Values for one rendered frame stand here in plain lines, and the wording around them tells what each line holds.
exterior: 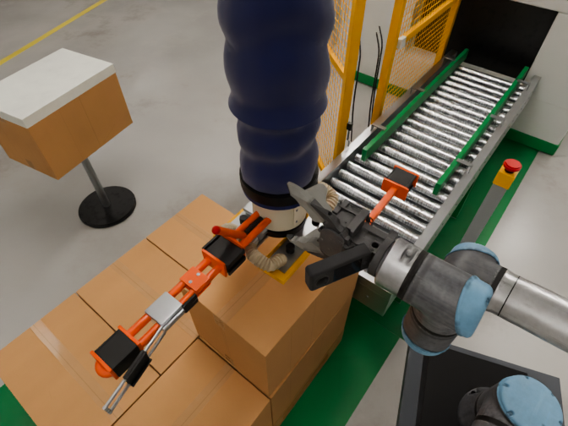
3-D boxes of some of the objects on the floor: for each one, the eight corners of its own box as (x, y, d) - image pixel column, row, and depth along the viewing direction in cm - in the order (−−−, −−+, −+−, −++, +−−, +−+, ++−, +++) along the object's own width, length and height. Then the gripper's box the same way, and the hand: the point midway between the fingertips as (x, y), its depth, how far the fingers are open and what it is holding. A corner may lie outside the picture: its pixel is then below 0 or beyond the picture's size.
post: (436, 284, 245) (504, 162, 169) (446, 290, 242) (520, 169, 167) (431, 292, 241) (498, 171, 166) (442, 297, 238) (515, 178, 163)
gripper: (387, 270, 77) (304, 223, 85) (412, 202, 62) (308, 152, 70) (365, 302, 72) (280, 248, 80) (386, 236, 58) (279, 179, 66)
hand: (284, 212), depth 74 cm, fingers open, 14 cm apart
